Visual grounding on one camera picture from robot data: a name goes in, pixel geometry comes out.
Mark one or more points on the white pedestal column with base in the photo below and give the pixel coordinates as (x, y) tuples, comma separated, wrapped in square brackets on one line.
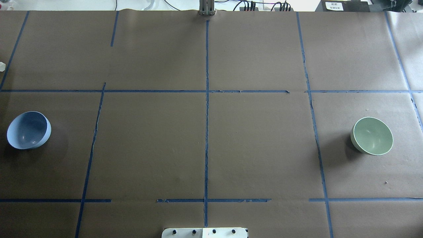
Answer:
[(206, 232)]

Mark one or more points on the black box with label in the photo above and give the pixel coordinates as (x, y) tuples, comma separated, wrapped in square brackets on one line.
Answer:
[(342, 6)]

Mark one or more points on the aluminium frame post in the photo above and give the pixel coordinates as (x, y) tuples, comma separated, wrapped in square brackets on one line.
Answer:
[(207, 7)]

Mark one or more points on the blue bowl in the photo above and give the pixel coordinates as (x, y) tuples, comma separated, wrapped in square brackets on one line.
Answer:
[(29, 130)]

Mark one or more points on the green bowl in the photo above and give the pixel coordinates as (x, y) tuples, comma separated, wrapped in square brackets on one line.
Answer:
[(371, 136)]

